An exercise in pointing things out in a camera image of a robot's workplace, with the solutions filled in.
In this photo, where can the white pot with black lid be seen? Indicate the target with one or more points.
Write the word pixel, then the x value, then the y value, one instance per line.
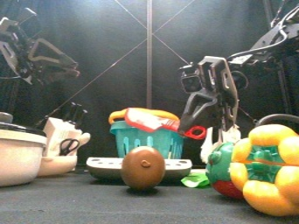
pixel 19 157

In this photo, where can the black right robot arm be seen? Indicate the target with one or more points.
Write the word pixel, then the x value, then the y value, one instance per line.
pixel 273 43

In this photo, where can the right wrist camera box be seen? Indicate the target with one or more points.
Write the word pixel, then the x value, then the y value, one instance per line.
pixel 191 80

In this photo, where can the green toy leaf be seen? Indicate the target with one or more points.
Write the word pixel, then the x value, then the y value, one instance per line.
pixel 195 180

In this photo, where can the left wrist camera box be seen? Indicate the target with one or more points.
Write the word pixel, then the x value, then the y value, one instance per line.
pixel 26 16

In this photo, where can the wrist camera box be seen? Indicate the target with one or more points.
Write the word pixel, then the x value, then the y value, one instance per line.
pixel 26 16
pixel 191 80

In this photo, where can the white toy spatula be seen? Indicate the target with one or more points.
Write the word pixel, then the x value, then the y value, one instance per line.
pixel 207 144

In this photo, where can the grey tray with holes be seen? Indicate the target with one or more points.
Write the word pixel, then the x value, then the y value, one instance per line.
pixel 103 167

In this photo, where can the black toy scissors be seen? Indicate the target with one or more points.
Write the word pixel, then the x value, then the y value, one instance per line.
pixel 68 146

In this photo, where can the white toy knife block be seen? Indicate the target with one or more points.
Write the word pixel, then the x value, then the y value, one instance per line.
pixel 58 137

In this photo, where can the yellow toy bell pepper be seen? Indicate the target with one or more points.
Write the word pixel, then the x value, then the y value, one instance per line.
pixel 269 172

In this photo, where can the red and green toy tomato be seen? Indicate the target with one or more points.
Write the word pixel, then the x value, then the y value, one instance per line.
pixel 219 172

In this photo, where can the red toy cleaver knife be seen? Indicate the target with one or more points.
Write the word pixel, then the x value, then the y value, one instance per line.
pixel 150 120

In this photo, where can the metal frame pole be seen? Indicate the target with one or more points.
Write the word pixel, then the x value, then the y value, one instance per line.
pixel 149 58

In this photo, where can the brown egg-shaped toy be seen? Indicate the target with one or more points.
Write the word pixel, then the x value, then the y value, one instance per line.
pixel 143 168

